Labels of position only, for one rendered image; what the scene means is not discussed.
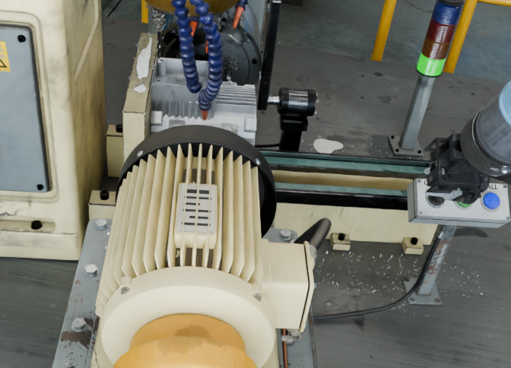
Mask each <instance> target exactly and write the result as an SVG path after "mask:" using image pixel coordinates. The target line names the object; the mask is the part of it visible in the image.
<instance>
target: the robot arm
mask: <svg viewBox="0 0 511 368"><path fill-rule="evenodd" d="M434 143H436V147H435V148H432V147H431V146H432V145H433V144H434ZM440 143H442V144H441V145H440ZM424 151H432V152H431V153H430V157H431V162H435V163H432V164H431V165H430V168H426V169H425V170H424V173H425V174H427V186H431V187H430V188H429V189H428V190H427V191H426V192H425V194H426V195H433V196H439V197H443V198H444V199H446V200H450V201H459V202H461V203H462V204H473V203H474V202H476V201H477V199H478V198H480V197H481V193H482V192H484V191H485V190H487V187H488V186H489V184H490V177H491V178H494V179H498V180H500V181H503V182H507V183H509V184H511V81H509V82H508V83H507V84H506V85H505V87H504V88H503V89H502V91H501V92H499V93H498V95H496V96H495V98H493V99H492V101H490V102H489V103H488V104H487V105H486V106H485V107H483V108H482V109H481V110H480V111H479V112H478V113H476V114H475V115H474V116H473V117H472V118H471V119H470V120H469V121H468V122H467V123H466V124H465V126H464V128H463V129H462V132H461V134H459V133H452V134H451V135H450V136H449V137H448V138H438V137H436V138H435V139H434V140H433V141H432V142H431V143H430V144H429V145H428V146H427V147H426V148H425V149H424Z"/></svg>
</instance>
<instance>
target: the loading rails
mask: <svg viewBox="0 0 511 368"><path fill-rule="evenodd" d="M257 149H258V150H259V151H260V152H261V153H262V155H263V156H264V157H265V159H266V160H267V161H268V164H269V166H270V167H271V171H272V173H273V177H274V181H275V194H276V199H277V208H276V214H275V228H278V229H289V230H294V231H296V232H297V234H298V237H299V236H301V235H302V234H303V233H304V232H306V231H307V230H308V229H309V228H311V226H312V225H314V224H315V223H316V222H318V221H319V220H321V219H322V218H328V219H329V220H330V221H331V223H332V225H331V228H330V231H329V232H328V235H327V236H326V239H329V240H330V243H331V248H332V249H334V250H347V251H348V250H350V247H351V240H356V241H370V242H384V243H401V244H402V247H403V250H404V253H405V254H418V255H421V254H422V252H423V251H424V247H423V244H424V245H430V244H431V241H432V239H433V235H434V233H435V231H436V228H437V225H438V224H418V223H409V222H408V193H407V186H408V185H409V184H410V183H412V182H413V179H416V178H418V179H426V178H427V174H425V173H424V170H425V169H426V168H430V165H431V164H432V162H431V160H418V159H406V158H394V157H373V156H361V155H350V154H328V153H316V152H305V151H283V150H272V149H261V148H257Z"/></svg>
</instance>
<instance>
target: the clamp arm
mask: <svg viewBox="0 0 511 368"><path fill-rule="evenodd" d="M267 13H269V14H268V26H267V31H266V38H265V49H264V55H263V62H262V71H259V81H260V85H259V97H258V110H267V106H268V105H271V104H269V103H271V102H272V101H271V100H269V99H271V98H272V96H271V95H269V90H270V84H271V73H272V68H273V62H274V57H275V46H276V40H277V35H278V24H279V18H280V13H281V0H271V1H270V4H267ZM268 98H269V99H268Z"/></svg>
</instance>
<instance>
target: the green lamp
mask: <svg viewBox="0 0 511 368"><path fill-rule="evenodd" d="M445 60H446V59H443V60H433V59H429V58H427V57H425V56H424V55H423V54H422V53H421V55H420V58H419V61H418V64H417V70H418V71H419V72H421V73H422V74H425V75H429V76H437V75H440V73H441V72H442V69H443V65H444V62H445Z"/></svg>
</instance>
